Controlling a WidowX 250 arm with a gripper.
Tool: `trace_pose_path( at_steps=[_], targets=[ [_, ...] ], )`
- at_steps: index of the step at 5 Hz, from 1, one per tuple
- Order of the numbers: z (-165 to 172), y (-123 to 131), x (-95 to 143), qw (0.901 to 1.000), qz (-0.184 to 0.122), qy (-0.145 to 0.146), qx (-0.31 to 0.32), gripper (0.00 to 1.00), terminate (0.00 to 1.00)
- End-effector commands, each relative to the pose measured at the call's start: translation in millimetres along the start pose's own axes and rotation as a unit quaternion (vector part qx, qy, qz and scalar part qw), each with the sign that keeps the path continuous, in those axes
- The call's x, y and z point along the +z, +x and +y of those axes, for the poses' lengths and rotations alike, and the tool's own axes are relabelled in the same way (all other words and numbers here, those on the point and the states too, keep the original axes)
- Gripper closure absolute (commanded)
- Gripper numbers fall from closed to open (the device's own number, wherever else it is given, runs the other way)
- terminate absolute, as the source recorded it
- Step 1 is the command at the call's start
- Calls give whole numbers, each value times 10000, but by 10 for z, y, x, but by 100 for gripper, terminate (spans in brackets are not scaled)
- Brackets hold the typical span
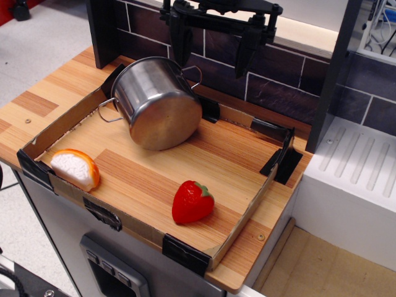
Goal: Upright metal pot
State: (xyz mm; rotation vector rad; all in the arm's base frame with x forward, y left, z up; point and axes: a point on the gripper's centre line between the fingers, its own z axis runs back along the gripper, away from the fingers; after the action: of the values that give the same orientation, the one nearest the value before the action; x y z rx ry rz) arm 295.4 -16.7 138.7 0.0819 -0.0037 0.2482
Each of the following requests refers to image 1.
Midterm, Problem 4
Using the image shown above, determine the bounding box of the cardboard fence with black tape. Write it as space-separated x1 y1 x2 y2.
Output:
17 64 302 276

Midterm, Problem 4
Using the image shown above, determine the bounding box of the orange slice toy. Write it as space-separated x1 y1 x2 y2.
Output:
50 148 100 192

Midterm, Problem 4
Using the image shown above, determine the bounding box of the white dish drainer sink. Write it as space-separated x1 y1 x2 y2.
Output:
292 118 395 270

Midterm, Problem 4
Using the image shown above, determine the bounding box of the red toy strawberry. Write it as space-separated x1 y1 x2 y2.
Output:
172 180 215 224

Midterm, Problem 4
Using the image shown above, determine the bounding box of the grey toy oven panel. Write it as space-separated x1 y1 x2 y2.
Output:
80 235 150 296

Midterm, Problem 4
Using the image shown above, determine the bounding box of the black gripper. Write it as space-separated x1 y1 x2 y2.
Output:
160 1 283 79

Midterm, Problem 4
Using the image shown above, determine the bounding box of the dark grey left post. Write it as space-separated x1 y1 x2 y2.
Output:
85 0 120 69

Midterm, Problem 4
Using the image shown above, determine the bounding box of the dark grey vertical post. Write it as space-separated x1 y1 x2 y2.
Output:
306 1 362 153

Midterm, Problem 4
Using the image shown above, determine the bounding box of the stainless steel pot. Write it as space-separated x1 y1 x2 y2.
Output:
100 56 203 151

